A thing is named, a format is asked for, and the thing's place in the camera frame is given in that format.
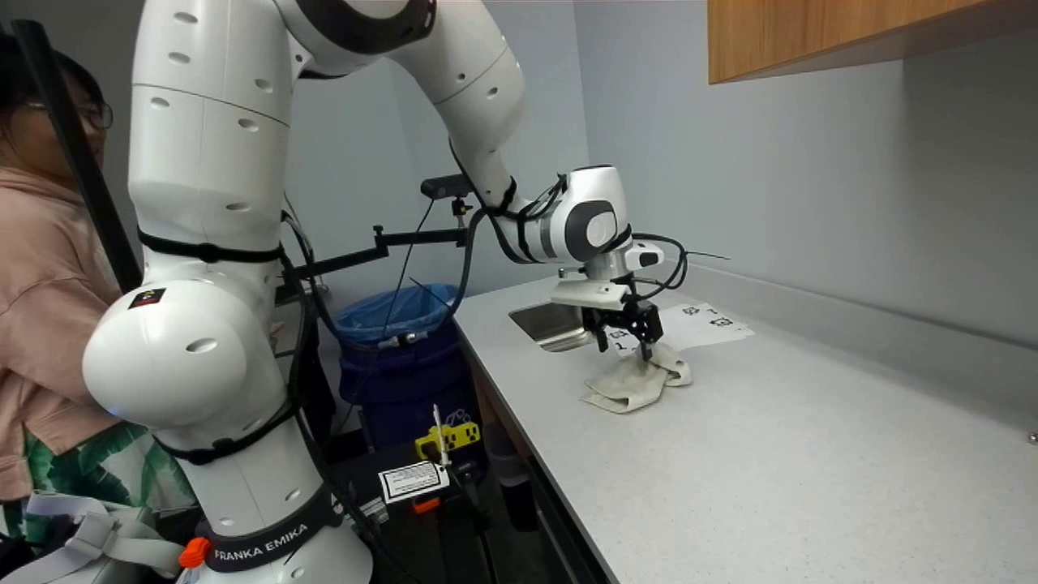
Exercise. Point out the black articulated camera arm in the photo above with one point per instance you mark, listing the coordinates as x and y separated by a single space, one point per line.
369 251

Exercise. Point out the white printed paper sheet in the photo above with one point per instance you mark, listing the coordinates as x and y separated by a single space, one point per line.
701 324

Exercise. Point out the beige cloth towel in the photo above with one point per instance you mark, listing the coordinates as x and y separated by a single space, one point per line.
635 390

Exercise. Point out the grey fabric bag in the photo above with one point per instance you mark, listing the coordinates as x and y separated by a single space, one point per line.
100 529

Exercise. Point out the person in pink hoodie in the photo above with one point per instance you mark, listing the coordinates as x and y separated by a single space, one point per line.
43 280

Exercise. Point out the aluminium extrusion bar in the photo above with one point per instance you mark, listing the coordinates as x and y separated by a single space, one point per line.
440 433

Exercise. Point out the black slanted pole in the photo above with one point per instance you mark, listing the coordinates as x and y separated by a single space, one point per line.
82 164

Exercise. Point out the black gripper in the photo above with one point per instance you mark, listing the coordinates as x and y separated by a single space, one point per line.
621 315

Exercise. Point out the wooden wall cabinet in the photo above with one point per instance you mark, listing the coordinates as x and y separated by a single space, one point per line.
823 32

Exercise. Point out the white label plate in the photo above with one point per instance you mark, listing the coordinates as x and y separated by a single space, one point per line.
413 480

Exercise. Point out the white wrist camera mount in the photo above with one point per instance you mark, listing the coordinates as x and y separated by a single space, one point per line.
596 294

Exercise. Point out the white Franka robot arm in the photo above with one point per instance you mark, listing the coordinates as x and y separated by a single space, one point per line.
207 164

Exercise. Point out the yellow plastic clamp block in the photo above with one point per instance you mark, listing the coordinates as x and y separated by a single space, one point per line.
450 442

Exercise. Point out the blue recycling bin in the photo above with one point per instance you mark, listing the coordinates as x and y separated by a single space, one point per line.
399 367

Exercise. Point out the dark rectangular sink basin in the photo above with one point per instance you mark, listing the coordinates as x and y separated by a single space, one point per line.
549 324

